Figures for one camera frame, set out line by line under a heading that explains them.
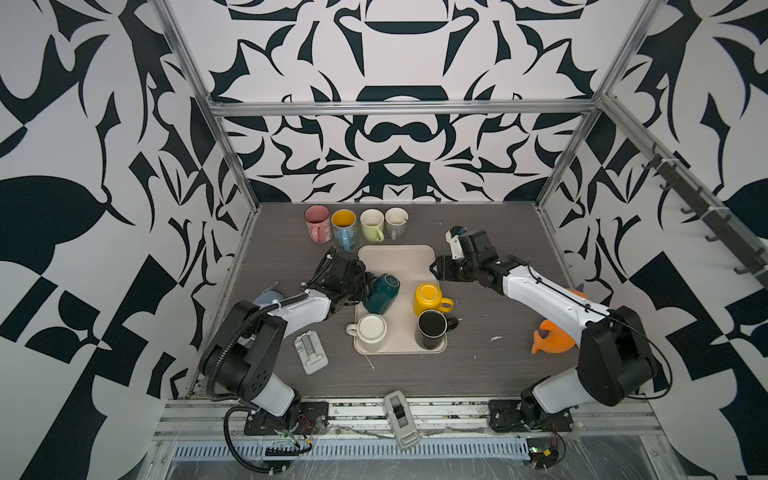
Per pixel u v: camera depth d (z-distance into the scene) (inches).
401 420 28.1
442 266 30.4
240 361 17.2
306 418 28.7
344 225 39.3
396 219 42.1
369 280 32.8
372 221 41.0
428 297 33.5
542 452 28.1
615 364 17.1
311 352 32.7
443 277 29.9
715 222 23.2
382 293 34.0
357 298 32.4
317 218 41.5
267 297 36.7
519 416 28.7
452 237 32.0
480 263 26.4
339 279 28.1
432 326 31.2
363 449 28.0
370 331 31.9
